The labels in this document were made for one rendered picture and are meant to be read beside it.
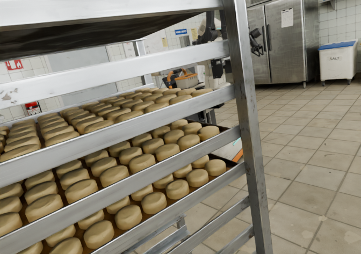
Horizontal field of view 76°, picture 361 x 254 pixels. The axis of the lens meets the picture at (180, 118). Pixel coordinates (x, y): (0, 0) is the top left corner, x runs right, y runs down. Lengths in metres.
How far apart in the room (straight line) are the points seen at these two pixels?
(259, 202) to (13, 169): 0.47
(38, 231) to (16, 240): 0.02
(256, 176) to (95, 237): 0.34
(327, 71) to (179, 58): 4.90
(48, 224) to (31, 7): 0.28
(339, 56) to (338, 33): 0.77
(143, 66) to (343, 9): 5.51
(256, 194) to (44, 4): 0.52
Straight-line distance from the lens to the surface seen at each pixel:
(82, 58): 4.35
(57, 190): 0.49
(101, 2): 0.37
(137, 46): 0.84
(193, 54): 0.43
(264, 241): 0.66
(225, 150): 2.09
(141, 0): 0.39
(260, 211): 0.60
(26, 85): 0.34
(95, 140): 0.36
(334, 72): 5.22
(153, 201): 0.49
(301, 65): 5.07
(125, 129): 0.37
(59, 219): 0.39
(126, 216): 0.48
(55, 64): 4.19
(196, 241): 0.54
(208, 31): 1.86
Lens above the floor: 1.15
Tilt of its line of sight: 16 degrees down
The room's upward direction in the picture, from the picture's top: 12 degrees counter-clockwise
